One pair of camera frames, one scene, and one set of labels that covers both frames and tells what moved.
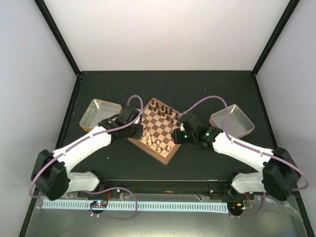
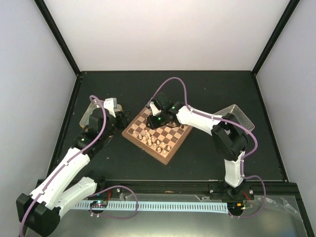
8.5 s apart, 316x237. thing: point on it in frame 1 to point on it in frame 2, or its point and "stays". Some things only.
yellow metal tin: [98, 111] stays
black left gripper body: [137, 135] to [123, 122]
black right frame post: [270, 45] stays
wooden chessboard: [159, 120] stays
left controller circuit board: [98, 204] stays
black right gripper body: [180, 139] to [159, 122]
